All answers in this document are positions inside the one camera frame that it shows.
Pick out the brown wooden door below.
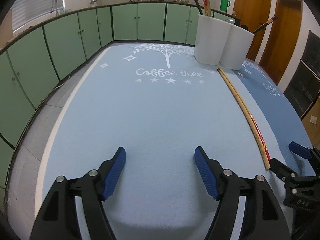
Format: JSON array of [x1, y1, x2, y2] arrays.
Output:
[[259, 0, 303, 84], [232, 0, 273, 61]]

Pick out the red-tipped wooden chopstick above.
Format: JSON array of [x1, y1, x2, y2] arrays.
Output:
[[249, 114, 271, 161]]

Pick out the light blue coffee tree mat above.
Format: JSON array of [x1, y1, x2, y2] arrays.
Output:
[[35, 42, 316, 240]]

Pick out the darker blue mat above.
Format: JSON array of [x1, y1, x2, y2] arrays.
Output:
[[232, 59, 313, 156]]

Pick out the white utensil holder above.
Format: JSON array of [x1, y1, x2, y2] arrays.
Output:
[[194, 15, 255, 70]]

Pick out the kitchen faucet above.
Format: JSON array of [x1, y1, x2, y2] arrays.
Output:
[[50, 0, 59, 16]]

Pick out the green lower kitchen cabinets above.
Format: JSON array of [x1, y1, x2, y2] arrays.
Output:
[[1, 2, 199, 189]]

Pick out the black appliance with green light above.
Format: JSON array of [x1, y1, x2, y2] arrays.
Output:
[[284, 31, 320, 119]]

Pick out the window blind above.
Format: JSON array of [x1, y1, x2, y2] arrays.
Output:
[[11, 0, 65, 31]]

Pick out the cardboard box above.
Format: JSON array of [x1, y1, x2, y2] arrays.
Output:
[[302, 101, 319, 146]]

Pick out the black chopstick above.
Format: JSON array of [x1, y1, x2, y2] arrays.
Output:
[[187, 0, 204, 16]]

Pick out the green thermos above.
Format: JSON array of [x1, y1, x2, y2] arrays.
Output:
[[220, 0, 231, 12]]

